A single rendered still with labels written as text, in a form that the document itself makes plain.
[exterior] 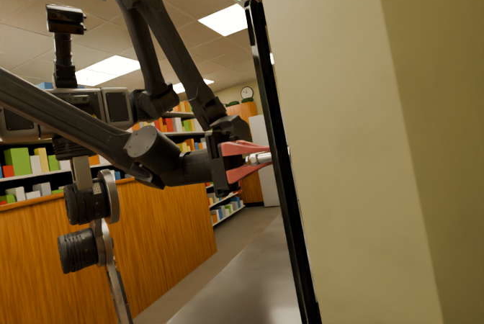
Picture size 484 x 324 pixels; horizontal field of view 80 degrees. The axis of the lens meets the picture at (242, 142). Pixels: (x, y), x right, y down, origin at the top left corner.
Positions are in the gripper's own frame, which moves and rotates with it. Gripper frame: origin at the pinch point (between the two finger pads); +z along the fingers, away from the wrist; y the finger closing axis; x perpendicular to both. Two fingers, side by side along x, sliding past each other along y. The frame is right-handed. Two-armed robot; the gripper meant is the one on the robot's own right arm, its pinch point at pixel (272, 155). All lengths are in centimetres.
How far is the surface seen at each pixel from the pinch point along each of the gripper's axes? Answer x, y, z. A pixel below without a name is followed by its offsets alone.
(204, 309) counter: 2.0, -26.1, -19.0
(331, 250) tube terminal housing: -10.9, -10.0, 8.3
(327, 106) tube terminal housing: -10.8, 4.6, 10.5
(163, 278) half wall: 165, -109, -189
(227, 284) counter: 11.1, -26.2, -19.2
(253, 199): 488, -110, -230
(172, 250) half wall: 185, -90, -189
